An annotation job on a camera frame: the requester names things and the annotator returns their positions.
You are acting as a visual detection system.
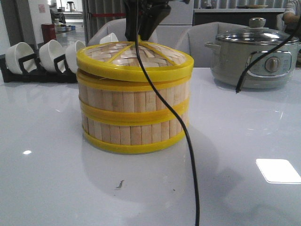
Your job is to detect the glass pot lid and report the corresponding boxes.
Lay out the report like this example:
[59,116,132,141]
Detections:
[216,17,290,45]

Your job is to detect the white cabinet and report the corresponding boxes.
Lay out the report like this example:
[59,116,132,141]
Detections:
[149,0,194,48]

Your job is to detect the dark counter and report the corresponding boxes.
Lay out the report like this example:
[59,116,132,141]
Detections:
[192,8,284,29]

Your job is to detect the black dish rack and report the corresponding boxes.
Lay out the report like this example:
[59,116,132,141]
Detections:
[0,53,77,83]

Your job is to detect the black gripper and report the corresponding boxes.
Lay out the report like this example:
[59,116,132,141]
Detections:
[123,0,189,41]

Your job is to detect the grey chair left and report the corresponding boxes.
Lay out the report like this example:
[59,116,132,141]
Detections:
[87,18,158,48]

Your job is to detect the person in background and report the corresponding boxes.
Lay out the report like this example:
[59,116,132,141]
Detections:
[283,0,301,34]

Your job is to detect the red cylinder bin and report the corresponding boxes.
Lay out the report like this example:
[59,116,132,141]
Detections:
[41,24,56,44]

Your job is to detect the grey electric cooking pot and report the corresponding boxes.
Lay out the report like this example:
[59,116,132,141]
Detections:
[205,40,301,89]

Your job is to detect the woven bamboo steamer lid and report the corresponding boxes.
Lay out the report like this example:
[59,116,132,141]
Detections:
[77,41,194,82]

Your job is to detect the black cable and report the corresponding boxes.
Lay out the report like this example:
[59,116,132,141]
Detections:
[134,0,200,226]

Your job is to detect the bamboo steamer basket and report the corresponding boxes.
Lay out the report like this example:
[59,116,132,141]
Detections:
[77,70,190,125]
[82,114,185,154]

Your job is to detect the grey chair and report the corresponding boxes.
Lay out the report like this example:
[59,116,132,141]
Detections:
[87,18,158,48]
[175,22,244,68]

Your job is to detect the white bowl far left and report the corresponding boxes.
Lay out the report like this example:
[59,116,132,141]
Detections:
[5,42,34,74]

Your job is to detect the white bowl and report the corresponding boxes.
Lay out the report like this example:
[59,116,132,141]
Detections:
[39,40,65,73]
[5,42,34,74]
[99,32,119,44]
[65,40,86,73]

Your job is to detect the grey chair right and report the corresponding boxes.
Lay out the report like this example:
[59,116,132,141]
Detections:
[175,22,244,68]

